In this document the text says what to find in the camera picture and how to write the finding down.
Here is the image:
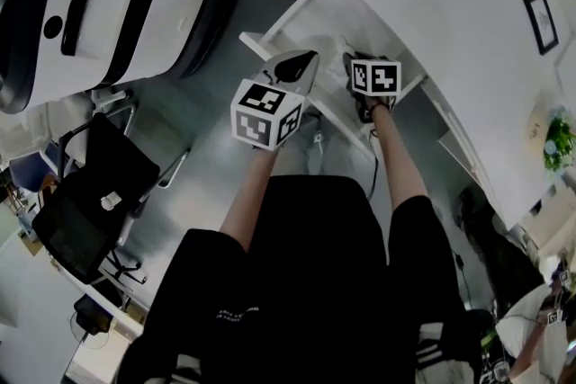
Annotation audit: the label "green plant with pale flowers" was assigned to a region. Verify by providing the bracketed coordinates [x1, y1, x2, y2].
[542, 104, 576, 173]

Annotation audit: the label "person's grey trousers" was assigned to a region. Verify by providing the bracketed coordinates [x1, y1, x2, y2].
[273, 105, 377, 179]

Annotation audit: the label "person's right forearm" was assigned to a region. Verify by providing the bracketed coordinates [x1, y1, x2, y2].
[367, 102, 434, 213]

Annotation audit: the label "person's black shirt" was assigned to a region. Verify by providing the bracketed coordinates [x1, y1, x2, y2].
[117, 174, 485, 384]

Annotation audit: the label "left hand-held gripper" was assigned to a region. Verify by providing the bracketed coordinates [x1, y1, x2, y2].
[229, 49, 321, 153]

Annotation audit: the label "person's left forearm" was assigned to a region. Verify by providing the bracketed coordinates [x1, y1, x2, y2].
[219, 142, 281, 254]

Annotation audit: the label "blue chair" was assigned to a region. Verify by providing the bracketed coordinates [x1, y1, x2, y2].
[7, 142, 68, 194]

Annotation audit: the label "black cable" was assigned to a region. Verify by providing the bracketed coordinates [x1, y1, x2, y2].
[364, 128, 380, 202]

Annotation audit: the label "black framed picture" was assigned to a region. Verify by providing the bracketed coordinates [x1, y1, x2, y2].
[522, 0, 561, 57]

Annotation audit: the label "large white and black machine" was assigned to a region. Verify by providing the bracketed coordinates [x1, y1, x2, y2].
[0, 0, 247, 115]

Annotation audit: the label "black office chair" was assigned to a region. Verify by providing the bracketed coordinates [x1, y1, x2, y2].
[31, 112, 193, 287]

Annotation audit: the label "small white object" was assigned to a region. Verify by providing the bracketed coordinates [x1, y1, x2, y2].
[100, 191, 123, 211]

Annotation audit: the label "white desk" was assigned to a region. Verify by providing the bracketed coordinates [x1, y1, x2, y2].
[307, 0, 576, 233]

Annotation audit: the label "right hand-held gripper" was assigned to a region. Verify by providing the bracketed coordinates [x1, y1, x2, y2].
[342, 51, 402, 124]

